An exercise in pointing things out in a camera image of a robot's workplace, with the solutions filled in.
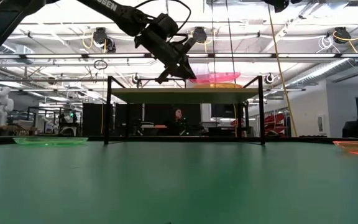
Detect yellow cable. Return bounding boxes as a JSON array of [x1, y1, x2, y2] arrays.
[[267, 4, 298, 138]]

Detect black coiled cable ring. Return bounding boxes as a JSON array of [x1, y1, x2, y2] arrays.
[[93, 59, 108, 70]]

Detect translucent green plate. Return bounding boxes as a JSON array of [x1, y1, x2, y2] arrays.
[[12, 136, 89, 147]]

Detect wooden shelf with black frame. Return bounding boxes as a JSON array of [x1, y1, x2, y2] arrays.
[[103, 75, 266, 146]]

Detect translucent pink plate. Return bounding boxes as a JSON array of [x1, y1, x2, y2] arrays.
[[190, 72, 242, 84]]

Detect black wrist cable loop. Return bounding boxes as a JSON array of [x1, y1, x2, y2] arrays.
[[134, 0, 193, 44]]

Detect black monitor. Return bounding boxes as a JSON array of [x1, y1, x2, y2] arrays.
[[211, 103, 239, 119]]

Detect red stacked chairs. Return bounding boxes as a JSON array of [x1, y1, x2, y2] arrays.
[[264, 113, 287, 136]]

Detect black table frame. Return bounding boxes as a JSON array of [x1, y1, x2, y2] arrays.
[[0, 134, 358, 146]]

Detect green table mat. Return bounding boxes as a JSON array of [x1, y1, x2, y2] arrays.
[[0, 141, 358, 224]]

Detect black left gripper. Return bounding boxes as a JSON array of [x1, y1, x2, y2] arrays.
[[134, 14, 198, 85]]

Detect black floor cable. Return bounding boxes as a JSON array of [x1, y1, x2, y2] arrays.
[[225, 0, 237, 77]]

